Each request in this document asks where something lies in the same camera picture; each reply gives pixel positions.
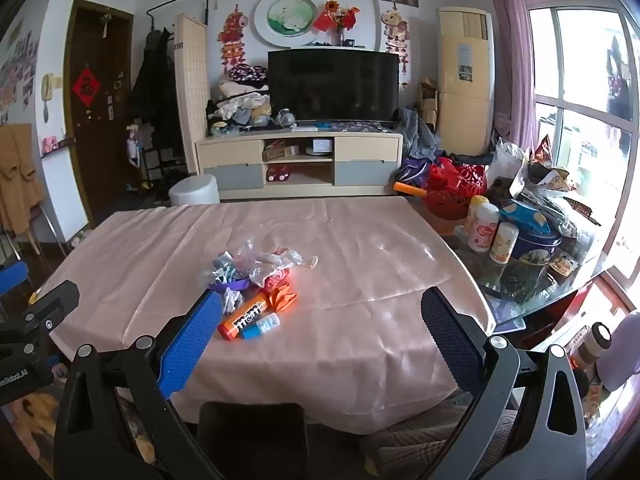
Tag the white flat box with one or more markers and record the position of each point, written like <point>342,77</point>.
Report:
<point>320,146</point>

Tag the cream standing air conditioner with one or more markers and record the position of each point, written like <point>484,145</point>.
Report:
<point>465,110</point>

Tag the cream grey TV cabinet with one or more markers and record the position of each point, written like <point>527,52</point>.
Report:
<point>367,147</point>

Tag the black metal coat rack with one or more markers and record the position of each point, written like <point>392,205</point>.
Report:
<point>205,10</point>

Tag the white crumpled paper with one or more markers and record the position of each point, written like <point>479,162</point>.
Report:
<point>232,300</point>

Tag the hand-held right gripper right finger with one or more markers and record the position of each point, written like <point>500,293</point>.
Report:
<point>452,340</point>

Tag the red diamond door paper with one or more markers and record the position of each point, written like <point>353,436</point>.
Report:
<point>89,85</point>

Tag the red gold candy wrapper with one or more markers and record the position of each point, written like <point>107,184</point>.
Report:
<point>275,280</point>

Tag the red fish wall hanging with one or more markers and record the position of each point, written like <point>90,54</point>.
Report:
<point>234,25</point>

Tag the wall photo collage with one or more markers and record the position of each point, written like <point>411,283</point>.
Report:
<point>20,75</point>

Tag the hanging door ornament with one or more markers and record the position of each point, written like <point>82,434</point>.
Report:
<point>106,22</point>

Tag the red plastic basket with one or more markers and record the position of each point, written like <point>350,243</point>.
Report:
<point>450,180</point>

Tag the pile of snack bags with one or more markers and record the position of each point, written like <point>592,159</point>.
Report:
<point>550,180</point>

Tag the tan hanging robe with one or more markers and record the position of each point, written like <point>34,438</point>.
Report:
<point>20,175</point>

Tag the yellow table corner guard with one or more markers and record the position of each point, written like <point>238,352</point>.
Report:
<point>34,296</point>

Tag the grey clothes heap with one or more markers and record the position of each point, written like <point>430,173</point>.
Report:
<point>417,135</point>

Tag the grey round object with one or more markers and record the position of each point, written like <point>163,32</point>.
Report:
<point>286,117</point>

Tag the orange foam stick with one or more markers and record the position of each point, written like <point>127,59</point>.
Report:
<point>410,188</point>

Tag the small pink white bag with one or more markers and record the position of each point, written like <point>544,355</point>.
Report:
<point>132,147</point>

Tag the pink satin tablecloth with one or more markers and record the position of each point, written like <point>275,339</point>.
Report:
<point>325,260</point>

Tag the dark clothes outside window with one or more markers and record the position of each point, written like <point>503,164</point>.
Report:
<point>619,75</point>

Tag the beige animal wall hanging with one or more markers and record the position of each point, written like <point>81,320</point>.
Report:
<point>395,27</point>

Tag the lavender bottle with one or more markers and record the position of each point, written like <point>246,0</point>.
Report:
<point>622,355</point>

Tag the small blue white bottle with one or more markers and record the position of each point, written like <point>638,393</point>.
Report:
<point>260,326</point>

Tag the grey plaid cloth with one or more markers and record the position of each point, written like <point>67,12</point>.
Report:
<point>410,445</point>

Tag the white framed window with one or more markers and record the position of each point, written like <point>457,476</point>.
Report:
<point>575,60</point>

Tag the white round stool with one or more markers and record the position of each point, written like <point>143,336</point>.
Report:
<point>194,191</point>

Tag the brown cardboard box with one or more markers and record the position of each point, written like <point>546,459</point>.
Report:
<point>427,105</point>

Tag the white brown cup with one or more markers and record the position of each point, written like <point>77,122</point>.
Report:
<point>592,342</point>

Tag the blue snack packet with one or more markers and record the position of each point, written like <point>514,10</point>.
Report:
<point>525,215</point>

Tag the pink toy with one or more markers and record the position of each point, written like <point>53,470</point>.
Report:
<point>50,144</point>

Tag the white board panel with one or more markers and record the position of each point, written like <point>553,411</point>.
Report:
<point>65,195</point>

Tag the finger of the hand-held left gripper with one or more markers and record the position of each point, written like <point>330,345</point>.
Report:
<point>55,300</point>
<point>12,274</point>

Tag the orange candy tube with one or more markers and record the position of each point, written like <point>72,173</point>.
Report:
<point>242,321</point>

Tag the pile of folded clothes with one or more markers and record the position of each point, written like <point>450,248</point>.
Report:
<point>240,105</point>

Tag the purple bag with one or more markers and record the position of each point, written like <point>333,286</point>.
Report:
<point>412,170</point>

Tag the grey-blue crumpled wrapper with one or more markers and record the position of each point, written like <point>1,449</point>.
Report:
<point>220,267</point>

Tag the red toy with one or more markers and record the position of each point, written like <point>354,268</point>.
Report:
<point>279,175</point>

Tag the dark brown door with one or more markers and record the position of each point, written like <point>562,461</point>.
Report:
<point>100,135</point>

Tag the dark hanging coats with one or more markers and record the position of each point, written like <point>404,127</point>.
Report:
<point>155,85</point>

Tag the pink curtain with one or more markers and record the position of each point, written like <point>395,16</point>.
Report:
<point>510,35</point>

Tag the round white wall picture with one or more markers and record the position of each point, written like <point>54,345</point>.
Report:
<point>292,20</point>

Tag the glass side table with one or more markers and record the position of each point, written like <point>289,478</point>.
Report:
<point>480,275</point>

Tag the beige wall intercom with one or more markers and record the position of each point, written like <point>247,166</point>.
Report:
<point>48,87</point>

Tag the black television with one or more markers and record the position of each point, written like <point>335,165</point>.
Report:
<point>332,85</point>

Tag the dark narrow shelf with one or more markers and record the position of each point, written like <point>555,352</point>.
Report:
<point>67,144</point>

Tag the beige folding screen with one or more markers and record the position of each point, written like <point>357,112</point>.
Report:
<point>192,85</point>

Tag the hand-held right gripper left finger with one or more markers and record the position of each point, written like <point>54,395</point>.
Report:
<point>190,340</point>

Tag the sunflower vase with red flags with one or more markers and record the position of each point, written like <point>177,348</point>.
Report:
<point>340,35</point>

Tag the orange crumpled paper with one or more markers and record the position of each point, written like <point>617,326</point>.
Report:
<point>282,302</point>

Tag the dark patterned cloth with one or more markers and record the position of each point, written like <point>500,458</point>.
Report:
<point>360,126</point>

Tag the small cardboard packets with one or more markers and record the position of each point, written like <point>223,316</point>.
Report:
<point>280,152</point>

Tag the blue round tin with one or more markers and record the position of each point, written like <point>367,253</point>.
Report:
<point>537,255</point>

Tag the purple patterned cushion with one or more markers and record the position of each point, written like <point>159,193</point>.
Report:
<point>247,75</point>

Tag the black trash bin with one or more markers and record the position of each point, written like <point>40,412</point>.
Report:
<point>250,440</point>

